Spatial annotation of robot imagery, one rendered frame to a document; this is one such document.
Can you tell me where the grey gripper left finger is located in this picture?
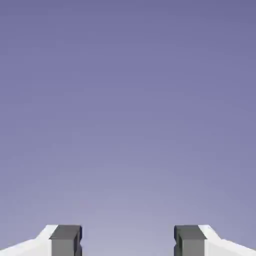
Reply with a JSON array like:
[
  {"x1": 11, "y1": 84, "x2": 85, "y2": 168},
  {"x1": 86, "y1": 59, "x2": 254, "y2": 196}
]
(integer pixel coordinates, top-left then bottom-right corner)
[{"x1": 0, "y1": 224, "x2": 83, "y2": 256}]

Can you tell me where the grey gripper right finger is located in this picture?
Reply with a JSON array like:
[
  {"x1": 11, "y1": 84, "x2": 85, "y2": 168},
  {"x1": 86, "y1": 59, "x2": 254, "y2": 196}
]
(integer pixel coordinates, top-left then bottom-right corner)
[{"x1": 173, "y1": 224, "x2": 256, "y2": 256}]

